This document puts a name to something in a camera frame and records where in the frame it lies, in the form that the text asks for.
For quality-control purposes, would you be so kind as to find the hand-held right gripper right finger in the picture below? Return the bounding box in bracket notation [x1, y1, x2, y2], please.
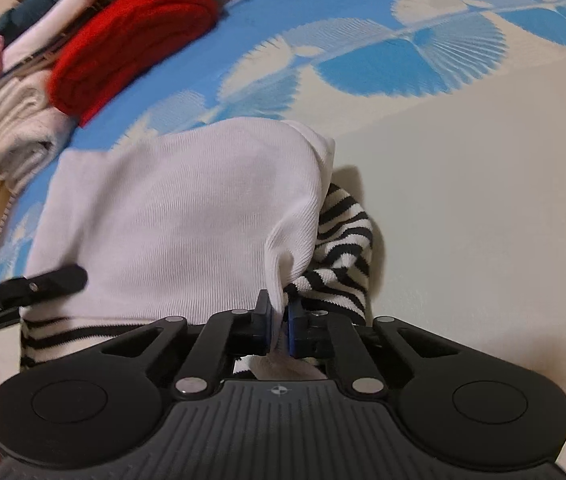
[285, 302, 458, 397]

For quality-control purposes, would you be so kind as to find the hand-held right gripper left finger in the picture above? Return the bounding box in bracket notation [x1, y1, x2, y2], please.
[99, 290, 274, 401]

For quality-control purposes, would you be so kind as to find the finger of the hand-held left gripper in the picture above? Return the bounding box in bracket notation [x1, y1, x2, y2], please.
[0, 265, 88, 313]

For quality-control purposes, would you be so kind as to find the black white striped hoodie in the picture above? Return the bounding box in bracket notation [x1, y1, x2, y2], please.
[18, 117, 377, 382]

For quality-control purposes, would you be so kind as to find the cream folded blanket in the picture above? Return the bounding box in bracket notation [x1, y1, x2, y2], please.
[0, 69, 76, 195]

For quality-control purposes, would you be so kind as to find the blue white patterned bed mat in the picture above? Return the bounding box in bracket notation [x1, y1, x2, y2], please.
[0, 0, 566, 426]

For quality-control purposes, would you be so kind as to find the red folded blanket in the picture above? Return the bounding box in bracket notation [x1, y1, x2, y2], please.
[47, 0, 223, 129]

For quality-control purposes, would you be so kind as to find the stack of folded linens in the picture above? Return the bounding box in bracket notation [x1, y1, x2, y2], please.
[0, 0, 154, 121]

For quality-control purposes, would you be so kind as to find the teal shark plush toy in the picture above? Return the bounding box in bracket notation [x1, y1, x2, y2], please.
[0, 0, 138, 47]

